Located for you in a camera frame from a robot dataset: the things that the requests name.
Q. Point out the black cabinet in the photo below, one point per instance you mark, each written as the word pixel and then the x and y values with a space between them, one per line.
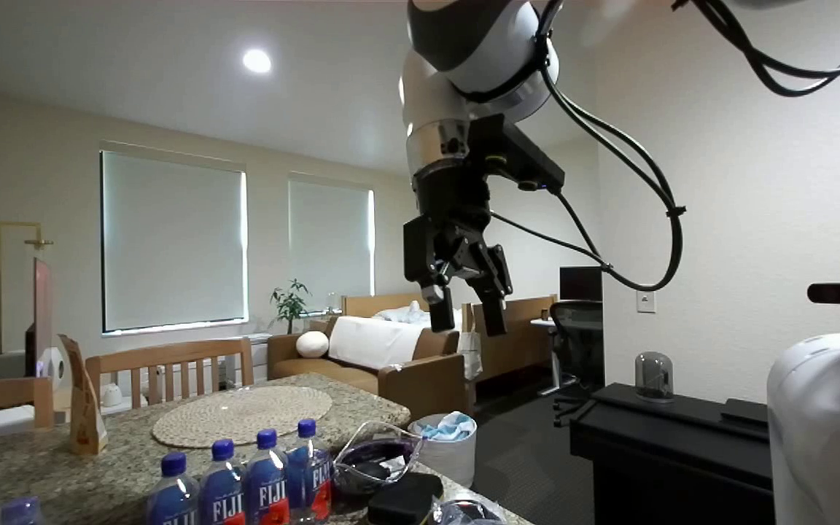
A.
pixel 670 447

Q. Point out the black monitor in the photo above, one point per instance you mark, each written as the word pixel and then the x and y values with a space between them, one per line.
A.
pixel 581 283

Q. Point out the carved wooden figure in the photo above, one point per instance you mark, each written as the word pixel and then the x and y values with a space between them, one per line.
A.
pixel 84 408

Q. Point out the white sofa cushion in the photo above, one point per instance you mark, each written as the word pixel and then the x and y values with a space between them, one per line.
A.
pixel 406 312

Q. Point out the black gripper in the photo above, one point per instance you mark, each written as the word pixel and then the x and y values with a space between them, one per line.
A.
pixel 449 207

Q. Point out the crinkled clear plastic bag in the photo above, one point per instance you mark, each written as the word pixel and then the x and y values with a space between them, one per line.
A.
pixel 468 514

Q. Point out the wooden frame sofa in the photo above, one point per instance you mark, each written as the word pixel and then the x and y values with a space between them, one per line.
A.
pixel 421 382

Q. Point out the wall mirror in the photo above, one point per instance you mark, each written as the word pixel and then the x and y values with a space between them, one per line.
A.
pixel 13 280

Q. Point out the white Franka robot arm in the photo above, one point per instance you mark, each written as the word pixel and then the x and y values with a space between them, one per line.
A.
pixel 494 46

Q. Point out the narrow white window blind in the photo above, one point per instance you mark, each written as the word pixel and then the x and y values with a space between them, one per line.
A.
pixel 329 242

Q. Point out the glass jar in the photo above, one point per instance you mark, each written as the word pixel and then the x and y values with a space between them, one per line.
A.
pixel 654 373

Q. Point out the round white pillow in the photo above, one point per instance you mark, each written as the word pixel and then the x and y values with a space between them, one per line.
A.
pixel 310 341

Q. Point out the wooden chair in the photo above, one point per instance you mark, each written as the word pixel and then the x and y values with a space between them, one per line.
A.
pixel 0 395

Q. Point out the black office chair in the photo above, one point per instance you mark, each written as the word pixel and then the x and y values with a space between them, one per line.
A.
pixel 579 338

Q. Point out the clear Ziploc bag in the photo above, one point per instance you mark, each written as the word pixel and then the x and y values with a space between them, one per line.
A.
pixel 377 455

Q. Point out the wooden armchair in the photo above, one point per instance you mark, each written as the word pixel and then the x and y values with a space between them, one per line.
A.
pixel 523 335

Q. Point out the small blue-capped bottle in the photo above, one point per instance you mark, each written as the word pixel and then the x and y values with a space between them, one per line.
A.
pixel 21 512

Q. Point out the wide white window blind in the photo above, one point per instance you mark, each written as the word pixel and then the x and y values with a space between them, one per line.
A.
pixel 172 242

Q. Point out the round woven placemat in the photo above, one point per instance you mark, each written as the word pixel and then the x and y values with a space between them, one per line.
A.
pixel 239 414

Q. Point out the recessed ceiling light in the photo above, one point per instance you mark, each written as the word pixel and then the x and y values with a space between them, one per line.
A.
pixel 258 58

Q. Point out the white light switch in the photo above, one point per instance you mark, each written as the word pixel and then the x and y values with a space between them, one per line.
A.
pixel 646 299

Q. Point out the green potted plant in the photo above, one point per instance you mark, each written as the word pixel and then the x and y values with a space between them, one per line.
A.
pixel 291 300

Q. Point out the tall narrow floor stand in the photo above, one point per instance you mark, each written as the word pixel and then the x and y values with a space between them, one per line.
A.
pixel 42 291

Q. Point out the black zippered case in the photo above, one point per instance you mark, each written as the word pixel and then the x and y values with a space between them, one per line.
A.
pixel 406 497

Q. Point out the white bin with blue cloth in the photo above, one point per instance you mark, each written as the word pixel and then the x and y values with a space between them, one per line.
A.
pixel 443 447

